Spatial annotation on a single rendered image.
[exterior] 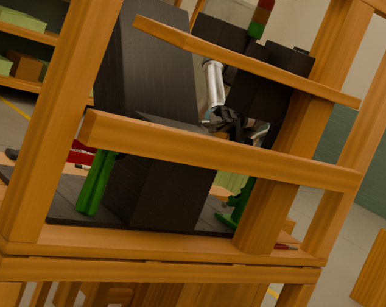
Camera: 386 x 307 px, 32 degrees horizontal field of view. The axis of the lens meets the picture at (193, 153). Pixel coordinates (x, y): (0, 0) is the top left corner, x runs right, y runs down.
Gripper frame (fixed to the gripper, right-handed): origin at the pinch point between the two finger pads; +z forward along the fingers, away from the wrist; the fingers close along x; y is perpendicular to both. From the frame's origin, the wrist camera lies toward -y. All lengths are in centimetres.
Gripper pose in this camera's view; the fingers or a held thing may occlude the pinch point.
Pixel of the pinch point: (204, 128)
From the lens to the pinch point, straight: 255.0
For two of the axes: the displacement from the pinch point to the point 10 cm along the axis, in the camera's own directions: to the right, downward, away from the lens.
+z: -7.7, 1.3, -6.2
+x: 5.4, -4.0, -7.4
